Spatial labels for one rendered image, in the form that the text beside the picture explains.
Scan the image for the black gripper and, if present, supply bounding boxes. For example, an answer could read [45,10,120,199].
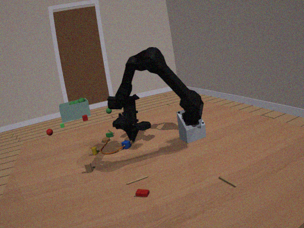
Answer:
[122,109,151,142]

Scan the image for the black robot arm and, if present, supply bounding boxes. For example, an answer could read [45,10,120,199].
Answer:
[107,47,204,129]

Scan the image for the small green block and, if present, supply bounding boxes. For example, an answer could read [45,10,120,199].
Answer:
[106,132,113,137]

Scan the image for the round wooden button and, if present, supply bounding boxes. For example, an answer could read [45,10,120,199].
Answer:
[102,137,110,143]

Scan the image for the small red block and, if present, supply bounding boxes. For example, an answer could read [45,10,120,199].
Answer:
[136,189,149,197]

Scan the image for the yellow cylinder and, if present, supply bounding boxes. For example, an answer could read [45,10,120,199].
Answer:
[91,147,97,155]

